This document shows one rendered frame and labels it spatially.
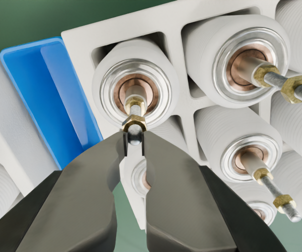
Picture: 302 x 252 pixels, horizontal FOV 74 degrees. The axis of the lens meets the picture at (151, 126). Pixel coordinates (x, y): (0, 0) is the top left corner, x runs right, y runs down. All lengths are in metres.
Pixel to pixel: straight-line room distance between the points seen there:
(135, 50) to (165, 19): 0.08
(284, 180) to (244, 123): 0.17
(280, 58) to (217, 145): 0.12
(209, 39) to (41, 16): 0.36
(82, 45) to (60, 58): 0.21
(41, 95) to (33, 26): 0.14
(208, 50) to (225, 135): 0.11
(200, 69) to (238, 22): 0.05
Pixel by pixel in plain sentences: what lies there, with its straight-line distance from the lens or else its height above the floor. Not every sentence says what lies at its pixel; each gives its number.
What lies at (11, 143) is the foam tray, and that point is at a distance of 0.40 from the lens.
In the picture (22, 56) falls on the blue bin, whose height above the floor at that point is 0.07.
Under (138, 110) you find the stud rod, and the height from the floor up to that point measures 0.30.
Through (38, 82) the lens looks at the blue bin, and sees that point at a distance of 0.45.
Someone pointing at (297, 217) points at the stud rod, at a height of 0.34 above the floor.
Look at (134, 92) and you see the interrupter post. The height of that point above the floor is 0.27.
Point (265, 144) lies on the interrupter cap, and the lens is 0.28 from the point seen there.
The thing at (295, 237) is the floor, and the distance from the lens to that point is 1.04.
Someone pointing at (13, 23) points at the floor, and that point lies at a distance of 0.52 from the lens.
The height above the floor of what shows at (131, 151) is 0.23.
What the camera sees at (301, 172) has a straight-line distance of 0.40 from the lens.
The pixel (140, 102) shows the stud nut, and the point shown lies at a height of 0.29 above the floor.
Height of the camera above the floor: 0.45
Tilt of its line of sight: 62 degrees down
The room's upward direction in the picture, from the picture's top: 174 degrees clockwise
